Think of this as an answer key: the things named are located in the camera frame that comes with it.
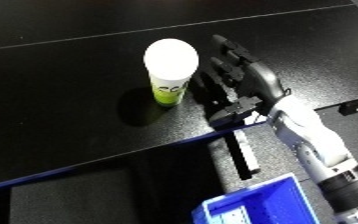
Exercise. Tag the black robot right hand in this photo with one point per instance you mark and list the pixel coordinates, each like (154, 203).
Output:
(264, 83)

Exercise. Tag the paper cup with green band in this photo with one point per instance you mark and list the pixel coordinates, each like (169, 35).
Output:
(171, 60)

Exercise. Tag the pale robot right arm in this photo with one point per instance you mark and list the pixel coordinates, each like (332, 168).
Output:
(311, 140)

